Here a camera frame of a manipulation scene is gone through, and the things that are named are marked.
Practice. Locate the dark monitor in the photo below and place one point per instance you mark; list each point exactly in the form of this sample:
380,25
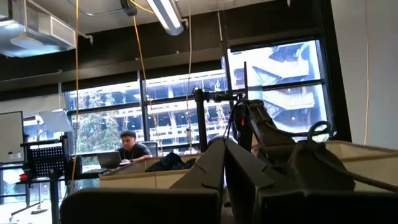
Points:
153,147

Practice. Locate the grey ceiling air unit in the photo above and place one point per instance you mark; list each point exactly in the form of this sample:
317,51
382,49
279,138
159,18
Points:
37,34

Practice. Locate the dark plaid garment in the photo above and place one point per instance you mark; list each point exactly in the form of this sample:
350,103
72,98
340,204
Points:
171,163

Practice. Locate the white ceiling tube light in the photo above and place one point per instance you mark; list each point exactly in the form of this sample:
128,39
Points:
168,17

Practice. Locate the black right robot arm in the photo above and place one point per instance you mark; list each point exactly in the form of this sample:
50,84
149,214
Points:
317,168

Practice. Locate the person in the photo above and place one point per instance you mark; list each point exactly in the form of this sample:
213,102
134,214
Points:
136,151

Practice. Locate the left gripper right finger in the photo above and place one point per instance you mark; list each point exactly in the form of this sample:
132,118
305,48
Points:
311,208

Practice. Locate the large beige fabric bin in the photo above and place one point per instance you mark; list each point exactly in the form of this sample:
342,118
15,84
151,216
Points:
373,161

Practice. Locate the whiteboard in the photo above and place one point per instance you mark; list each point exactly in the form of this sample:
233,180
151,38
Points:
11,137

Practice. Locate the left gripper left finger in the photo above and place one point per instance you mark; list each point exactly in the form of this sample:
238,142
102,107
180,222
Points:
140,205

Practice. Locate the black pegboard stand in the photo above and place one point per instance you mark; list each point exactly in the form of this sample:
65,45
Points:
46,157

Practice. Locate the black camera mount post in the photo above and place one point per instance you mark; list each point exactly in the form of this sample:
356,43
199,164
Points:
200,124

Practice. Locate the dark laptop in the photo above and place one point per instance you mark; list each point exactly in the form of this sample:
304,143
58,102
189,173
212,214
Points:
109,160

